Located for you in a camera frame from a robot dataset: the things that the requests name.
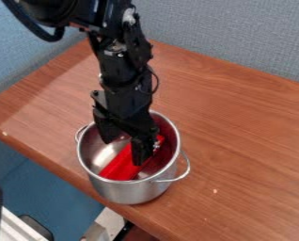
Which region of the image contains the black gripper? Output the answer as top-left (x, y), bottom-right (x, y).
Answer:
top-left (91, 40), bottom-right (159, 166)

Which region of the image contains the metal pot with handle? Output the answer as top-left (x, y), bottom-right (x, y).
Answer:
top-left (75, 111), bottom-right (191, 204)

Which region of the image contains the red plastic block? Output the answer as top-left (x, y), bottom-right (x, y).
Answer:
top-left (97, 135), bottom-right (164, 181)

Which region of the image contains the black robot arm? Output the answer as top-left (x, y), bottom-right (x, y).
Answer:
top-left (1, 0), bottom-right (160, 166)

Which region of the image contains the black object under table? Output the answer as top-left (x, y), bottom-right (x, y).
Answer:
top-left (19, 215), bottom-right (53, 241)

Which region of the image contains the white appliance at bottom left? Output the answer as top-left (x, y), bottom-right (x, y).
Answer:
top-left (0, 208), bottom-right (44, 241)

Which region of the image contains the grey metal table frame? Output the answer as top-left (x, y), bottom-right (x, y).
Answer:
top-left (79, 208), bottom-right (133, 241)

